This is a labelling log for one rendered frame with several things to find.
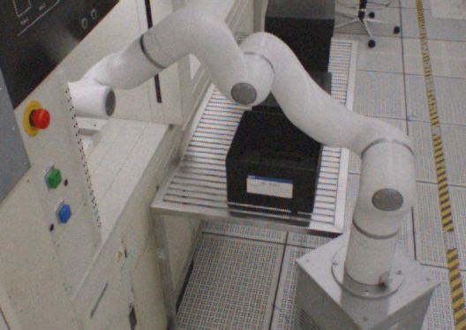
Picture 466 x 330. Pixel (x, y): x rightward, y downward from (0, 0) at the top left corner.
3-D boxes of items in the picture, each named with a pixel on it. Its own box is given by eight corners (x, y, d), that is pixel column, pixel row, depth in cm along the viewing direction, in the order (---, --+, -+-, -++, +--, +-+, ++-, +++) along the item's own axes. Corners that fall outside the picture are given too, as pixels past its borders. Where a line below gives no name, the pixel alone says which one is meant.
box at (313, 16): (329, 74, 234) (334, 18, 219) (263, 71, 238) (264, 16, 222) (329, 45, 256) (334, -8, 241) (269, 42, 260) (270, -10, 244)
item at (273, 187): (225, 202, 172) (223, 159, 161) (244, 150, 193) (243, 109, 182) (313, 214, 166) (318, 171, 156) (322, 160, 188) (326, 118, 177)
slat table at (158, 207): (321, 374, 207) (342, 233, 160) (170, 346, 218) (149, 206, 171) (341, 165, 307) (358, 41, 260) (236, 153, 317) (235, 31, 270)
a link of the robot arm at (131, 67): (161, 11, 128) (80, 71, 144) (137, 42, 116) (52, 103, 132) (185, 41, 131) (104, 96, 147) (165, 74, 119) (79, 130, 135)
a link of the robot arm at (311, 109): (387, 208, 127) (388, 166, 140) (427, 180, 120) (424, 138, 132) (215, 83, 117) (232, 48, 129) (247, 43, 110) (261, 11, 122)
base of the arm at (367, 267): (417, 278, 146) (432, 229, 135) (365, 311, 139) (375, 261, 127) (367, 235, 159) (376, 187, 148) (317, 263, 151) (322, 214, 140)
